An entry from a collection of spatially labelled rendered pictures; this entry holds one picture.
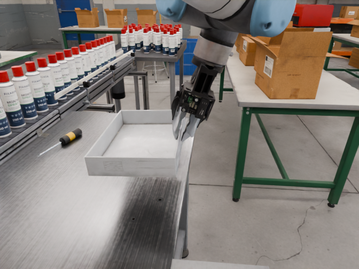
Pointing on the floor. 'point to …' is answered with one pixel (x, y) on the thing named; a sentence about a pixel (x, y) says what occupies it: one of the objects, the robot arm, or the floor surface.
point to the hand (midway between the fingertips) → (180, 134)
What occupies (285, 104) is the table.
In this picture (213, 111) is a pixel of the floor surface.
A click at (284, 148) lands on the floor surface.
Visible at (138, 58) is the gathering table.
